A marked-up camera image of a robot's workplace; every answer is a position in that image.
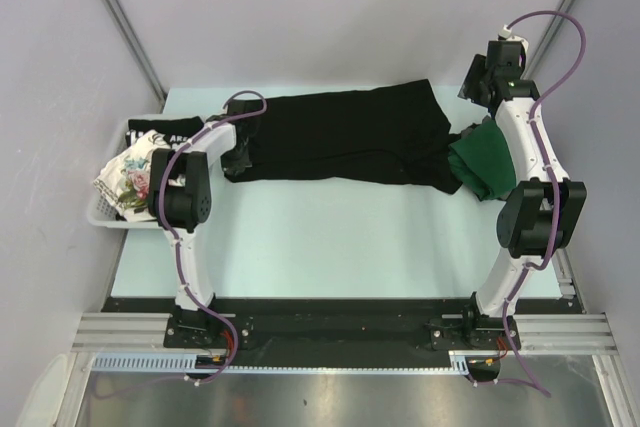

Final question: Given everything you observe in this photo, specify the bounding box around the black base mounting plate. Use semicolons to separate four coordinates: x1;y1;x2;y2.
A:
102;297;583;369

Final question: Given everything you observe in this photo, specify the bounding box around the white slotted cable duct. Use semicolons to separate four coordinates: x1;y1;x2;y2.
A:
92;352;241;373

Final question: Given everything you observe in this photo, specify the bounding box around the white plastic basket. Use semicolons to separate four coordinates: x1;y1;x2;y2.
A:
86;112;196;230

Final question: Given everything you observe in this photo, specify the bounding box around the white floral t-shirt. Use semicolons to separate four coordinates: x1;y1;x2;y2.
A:
93;130;170;222

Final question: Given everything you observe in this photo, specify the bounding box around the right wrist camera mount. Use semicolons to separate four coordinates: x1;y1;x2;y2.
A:
498;24;529;68

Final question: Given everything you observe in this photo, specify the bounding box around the black printed t-shirt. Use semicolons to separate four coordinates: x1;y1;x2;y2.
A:
124;116;204;148

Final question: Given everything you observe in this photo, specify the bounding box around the aluminium frame rail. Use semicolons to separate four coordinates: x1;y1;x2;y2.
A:
72;313;169;353

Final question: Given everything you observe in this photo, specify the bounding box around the green folded t-shirt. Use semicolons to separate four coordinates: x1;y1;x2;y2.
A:
448;126;517;201

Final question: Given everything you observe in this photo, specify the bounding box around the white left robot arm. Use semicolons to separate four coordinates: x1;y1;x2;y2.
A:
147;90;267;349

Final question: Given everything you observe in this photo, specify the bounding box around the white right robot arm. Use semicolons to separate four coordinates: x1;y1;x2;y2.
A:
455;36;587;350

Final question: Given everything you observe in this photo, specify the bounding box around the plain black t-shirt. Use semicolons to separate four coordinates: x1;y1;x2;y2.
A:
224;79;461;194

